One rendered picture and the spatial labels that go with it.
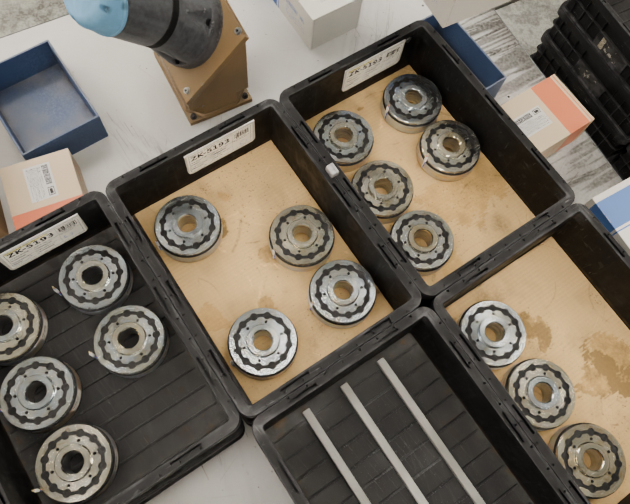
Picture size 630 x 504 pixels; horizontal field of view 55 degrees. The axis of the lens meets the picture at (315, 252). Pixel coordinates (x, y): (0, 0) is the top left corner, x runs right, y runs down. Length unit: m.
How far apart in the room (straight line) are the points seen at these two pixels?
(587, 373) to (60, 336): 0.80
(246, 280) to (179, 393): 0.20
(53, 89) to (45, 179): 0.24
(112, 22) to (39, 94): 0.35
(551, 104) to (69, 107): 0.93
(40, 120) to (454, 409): 0.92
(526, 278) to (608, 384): 0.20
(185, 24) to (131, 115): 0.25
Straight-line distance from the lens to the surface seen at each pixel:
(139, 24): 1.06
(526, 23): 2.50
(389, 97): 1.09
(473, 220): 1.05
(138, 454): 0.94
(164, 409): 0.94
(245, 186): 1.02
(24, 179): 1.17
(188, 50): 1.13
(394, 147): 1.08
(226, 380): 0.83
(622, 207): 1.23
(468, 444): 0.97
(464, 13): 0.96
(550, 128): 1.26
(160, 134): 1.24
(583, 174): 1.34
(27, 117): 1.32
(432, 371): 0.96
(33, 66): 1.35
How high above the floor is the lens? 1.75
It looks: 70 degrees down
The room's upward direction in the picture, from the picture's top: 12 degrees clockwise
